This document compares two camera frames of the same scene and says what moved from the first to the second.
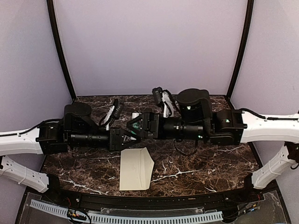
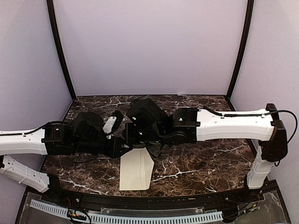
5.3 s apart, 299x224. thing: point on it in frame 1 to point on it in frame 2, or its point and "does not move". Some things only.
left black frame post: (53, 23) does not move
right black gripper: (147, 117) to (128, 138)
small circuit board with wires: (74, 214) does not move
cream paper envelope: (136, 167) does not move
